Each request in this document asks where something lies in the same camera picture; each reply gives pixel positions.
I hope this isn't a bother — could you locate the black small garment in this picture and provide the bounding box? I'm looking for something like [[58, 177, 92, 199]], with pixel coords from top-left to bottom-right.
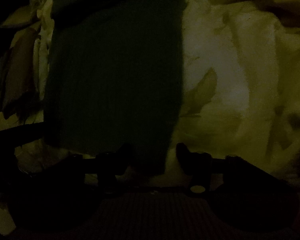
[[44, 0, 185, 177]]

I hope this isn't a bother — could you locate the white leaf-print duvet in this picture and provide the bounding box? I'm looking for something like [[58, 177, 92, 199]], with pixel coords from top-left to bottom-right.
[[173, 0, 300, 183]]

